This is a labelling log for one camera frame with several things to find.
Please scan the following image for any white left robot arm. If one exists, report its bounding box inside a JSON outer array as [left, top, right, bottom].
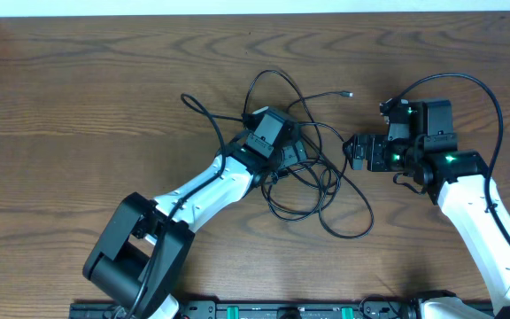
[[82, 142, 306, 318]]

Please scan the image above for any black left camera cable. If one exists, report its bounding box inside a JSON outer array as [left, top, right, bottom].
[[121, 92, 256, 319]]

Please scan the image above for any short black usb cable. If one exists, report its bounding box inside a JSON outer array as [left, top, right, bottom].
[[270, 121, 347, 185]]

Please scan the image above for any black right camera cable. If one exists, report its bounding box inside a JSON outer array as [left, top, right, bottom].
[[387, 73, 510, 287]]

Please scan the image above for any black camera cable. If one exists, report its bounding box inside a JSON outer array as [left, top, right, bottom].
[[387, 73, 510, 287], [121, 92, 256, 319]]

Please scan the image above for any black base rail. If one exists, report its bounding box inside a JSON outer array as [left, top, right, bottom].
[[68, 290, 495, 319]]

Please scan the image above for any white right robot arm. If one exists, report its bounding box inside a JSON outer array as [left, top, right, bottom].
[[343, 133, 510, 318]]

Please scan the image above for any long black usb cable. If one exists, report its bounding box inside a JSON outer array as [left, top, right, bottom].
[[242, 69, 375, 240]]

